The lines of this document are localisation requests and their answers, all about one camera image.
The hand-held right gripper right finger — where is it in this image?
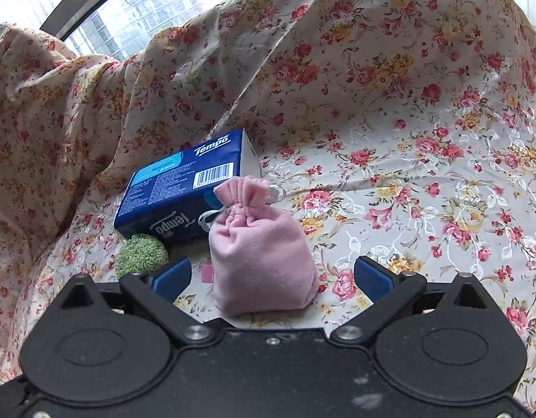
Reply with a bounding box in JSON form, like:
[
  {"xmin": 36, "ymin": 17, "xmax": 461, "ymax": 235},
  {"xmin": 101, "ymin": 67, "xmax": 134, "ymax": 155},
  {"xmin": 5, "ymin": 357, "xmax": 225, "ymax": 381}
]
[{"xmin": 330, "ymin": 256, "xmax": 507, "ymax": 348}]

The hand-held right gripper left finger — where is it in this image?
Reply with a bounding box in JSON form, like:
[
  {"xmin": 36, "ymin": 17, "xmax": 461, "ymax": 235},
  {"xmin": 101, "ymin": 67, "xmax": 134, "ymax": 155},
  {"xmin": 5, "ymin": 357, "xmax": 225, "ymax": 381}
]
[{"xmin": 54, "ymin": 257, "xmax": 223, "ymax": 349}]

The pink drawstring pouch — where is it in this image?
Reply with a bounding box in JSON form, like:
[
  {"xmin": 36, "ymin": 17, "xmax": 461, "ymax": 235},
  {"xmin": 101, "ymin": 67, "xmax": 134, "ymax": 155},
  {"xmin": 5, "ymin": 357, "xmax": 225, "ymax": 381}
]
[{"xmin": 207, "ymin": 176, "xmax": 319, "ymax": 316}]

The green round scrubber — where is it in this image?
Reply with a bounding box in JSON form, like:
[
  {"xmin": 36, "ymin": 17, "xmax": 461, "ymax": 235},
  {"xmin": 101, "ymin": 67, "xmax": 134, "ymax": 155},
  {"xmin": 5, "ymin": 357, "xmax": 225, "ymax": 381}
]
[{"xmin": 115, "ymin": 233, "xmax": 169, "ymax": 279}]

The dark blue tissue pack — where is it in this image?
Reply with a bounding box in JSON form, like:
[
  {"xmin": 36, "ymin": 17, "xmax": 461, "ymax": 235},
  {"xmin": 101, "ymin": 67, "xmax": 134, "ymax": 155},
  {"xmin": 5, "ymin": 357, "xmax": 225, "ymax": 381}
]
[{"xmin": 113, "ymin": 128, "xmax": 262, "ymax": 245}]

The white floral tablecloth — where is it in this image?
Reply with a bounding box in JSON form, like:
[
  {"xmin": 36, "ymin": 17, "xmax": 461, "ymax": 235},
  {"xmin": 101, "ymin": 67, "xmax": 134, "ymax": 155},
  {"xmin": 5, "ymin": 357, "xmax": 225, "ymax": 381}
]
[{"xmin": 7, "ymin": 109, "xmax": 536, "ymax": 414}]

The beige small-flower cloth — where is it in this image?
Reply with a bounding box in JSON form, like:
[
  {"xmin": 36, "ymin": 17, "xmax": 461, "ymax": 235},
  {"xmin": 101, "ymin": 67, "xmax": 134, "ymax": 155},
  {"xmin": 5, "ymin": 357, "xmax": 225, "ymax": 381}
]
[{"xmin": 0, "ymin": 0, "xmax": 536, "ymax": 384}]

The black window frame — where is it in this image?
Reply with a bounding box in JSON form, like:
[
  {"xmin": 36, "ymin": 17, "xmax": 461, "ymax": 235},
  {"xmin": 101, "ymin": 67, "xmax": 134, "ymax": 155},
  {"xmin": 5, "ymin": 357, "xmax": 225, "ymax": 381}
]
[{"xmin": 40, "ymin": 0, "xmax": 153, "ymax": 38}]

